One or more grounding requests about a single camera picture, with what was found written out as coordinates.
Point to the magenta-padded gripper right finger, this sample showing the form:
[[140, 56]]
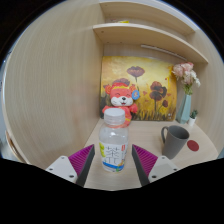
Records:
[[160, 168]]

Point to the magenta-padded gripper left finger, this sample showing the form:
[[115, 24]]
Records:
[[65, 168]]

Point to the clear plastic drink bottle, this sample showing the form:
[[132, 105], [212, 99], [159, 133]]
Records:
[[113, 146]]

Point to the grey mug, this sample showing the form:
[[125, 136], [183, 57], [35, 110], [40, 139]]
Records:
[[175, 143]]

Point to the flat round red coaster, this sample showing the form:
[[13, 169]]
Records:
[[193, 146]]

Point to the small potted cactus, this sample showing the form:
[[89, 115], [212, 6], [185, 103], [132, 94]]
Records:
[[192, 119]]

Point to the teal faceted vase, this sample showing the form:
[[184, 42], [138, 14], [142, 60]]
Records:
[[184, 111]]

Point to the red plush toy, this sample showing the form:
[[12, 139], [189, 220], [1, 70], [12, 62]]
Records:
[[120, 96]]

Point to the yellow poppy flower painting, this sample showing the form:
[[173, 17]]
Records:
[[150, 73]]

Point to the pink and white flower bouquet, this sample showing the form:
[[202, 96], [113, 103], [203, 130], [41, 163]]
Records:
[[185, 73]]

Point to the white strip light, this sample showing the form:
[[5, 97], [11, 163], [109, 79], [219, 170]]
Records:
[[163, 51]]

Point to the light wooden shelf unit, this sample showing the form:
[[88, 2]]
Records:
[[140, 33]]

